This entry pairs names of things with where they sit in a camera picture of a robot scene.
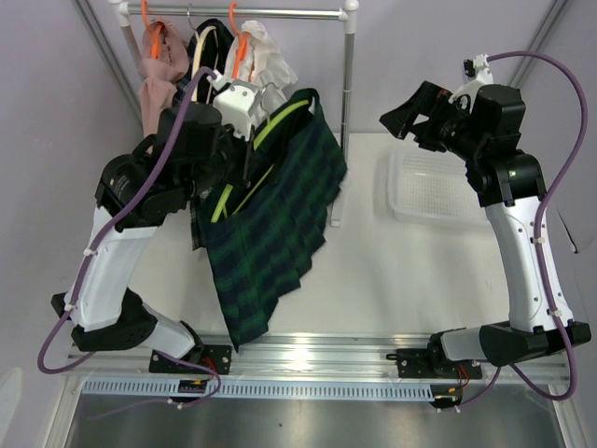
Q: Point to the metal clothes rack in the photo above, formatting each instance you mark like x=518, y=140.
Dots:
x=346, y=14

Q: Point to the navy plaid skirt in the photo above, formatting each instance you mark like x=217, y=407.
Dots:
x=214, y=56

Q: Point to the cream plastic hanger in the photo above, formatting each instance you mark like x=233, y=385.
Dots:
x=200, y=44

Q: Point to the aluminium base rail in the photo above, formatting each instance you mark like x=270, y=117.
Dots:
x=312, y=357

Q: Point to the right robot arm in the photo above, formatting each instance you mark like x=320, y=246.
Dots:
x=483, y=130

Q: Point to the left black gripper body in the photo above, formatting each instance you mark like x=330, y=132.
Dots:
x=230, y=162

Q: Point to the white ruffled skirt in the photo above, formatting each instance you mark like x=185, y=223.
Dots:
x=264, y=65

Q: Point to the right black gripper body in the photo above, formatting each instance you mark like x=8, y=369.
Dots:
x=448, y=124

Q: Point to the left black mount plate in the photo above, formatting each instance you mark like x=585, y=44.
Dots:
x=215, y=357

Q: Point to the white plastic basket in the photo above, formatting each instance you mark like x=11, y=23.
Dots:
x=430, y=188

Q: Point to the orange hanger with pink skirt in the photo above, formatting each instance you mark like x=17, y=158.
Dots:
x=155, y=29

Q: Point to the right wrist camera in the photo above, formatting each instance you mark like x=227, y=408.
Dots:
x=477, y=74

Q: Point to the right black mount plate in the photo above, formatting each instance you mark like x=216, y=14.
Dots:
x=417, y=363

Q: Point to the orange plastic hanger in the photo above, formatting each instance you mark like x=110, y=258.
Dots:
x=242, y=49

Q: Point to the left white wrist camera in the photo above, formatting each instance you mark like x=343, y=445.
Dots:
x=236, y=101

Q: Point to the slotted cable duct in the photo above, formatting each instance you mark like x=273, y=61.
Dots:
x=259, y=389

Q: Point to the green plaid skirt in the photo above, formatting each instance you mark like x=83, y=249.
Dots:
x=262, y=252

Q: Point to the green plastic hanger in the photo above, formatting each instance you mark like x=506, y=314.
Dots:
x=267, y=151

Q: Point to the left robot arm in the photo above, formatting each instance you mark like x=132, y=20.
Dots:
x=193, y=149

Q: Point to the black mount plate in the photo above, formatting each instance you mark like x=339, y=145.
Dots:
x=215, y=357
x=417, y=363

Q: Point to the pink skirt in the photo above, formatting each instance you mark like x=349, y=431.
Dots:
x=158, y=87

